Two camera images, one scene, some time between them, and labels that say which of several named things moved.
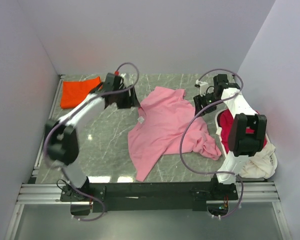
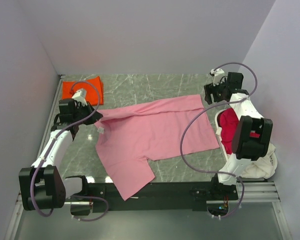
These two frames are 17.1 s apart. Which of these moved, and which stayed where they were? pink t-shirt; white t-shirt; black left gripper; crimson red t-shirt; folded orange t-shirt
Moved: black left gripper; pink t-shirt
Stayed: crimson red t-shirt; white t-shirt; folded orange t-shirt
